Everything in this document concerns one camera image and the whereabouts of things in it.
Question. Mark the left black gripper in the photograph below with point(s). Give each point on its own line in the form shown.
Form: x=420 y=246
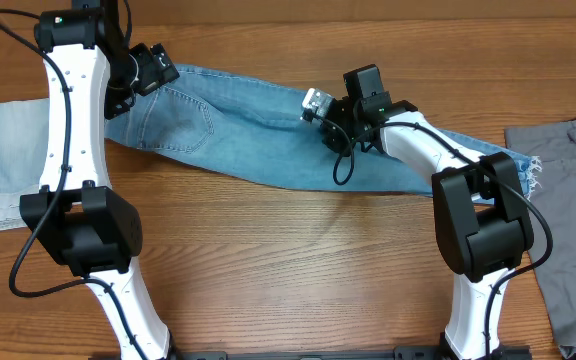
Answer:
x=157 y=77

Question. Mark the grey trousers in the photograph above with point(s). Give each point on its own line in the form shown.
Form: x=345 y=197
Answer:
x=554 y=195

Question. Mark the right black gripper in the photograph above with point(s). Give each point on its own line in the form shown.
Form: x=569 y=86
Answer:
x=334 y=126

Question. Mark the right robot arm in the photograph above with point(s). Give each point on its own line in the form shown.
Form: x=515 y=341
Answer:
x=482 y=224

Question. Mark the blue denim jeans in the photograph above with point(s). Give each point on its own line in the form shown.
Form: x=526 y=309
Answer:
x=251 y=129

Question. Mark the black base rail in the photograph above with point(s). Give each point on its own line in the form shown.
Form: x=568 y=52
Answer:
x=308 y=355

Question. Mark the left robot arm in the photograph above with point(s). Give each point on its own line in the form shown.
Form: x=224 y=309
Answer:
x=94 y=75

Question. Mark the folded light blue jeans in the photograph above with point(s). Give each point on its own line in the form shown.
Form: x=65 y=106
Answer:
x=23 y=149

